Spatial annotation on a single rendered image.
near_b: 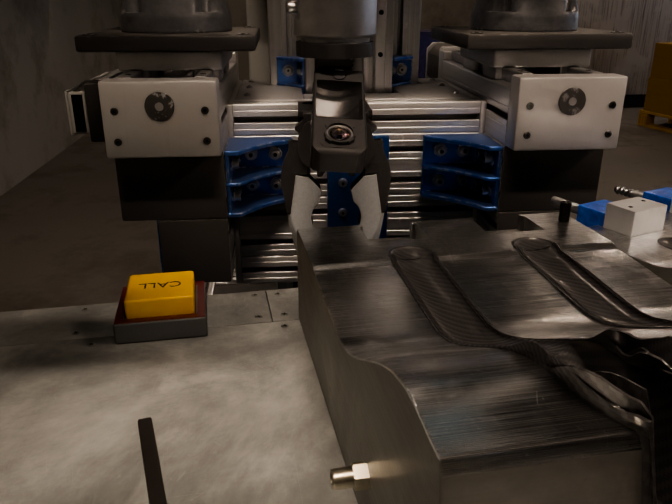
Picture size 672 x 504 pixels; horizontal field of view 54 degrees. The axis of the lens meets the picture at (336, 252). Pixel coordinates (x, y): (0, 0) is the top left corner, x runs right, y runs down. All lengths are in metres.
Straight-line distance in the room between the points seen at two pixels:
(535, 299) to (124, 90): 0.53
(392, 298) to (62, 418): 0.25
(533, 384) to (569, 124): 0.61
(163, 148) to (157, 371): 0.34
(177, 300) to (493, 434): 0.39
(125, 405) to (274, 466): 0.14
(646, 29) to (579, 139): 6.54
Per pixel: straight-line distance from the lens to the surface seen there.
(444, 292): 0.49
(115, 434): 0.50
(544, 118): 0.86
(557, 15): 0.98
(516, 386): 0.29
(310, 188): 0.63
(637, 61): 7.41
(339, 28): 0.59
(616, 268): 0.56
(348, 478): 0.37
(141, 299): 0.60
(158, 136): 0.81
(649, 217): 0.75
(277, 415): 0.50
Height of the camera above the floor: 1.09
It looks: 22 degrees down
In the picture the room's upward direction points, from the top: straight up
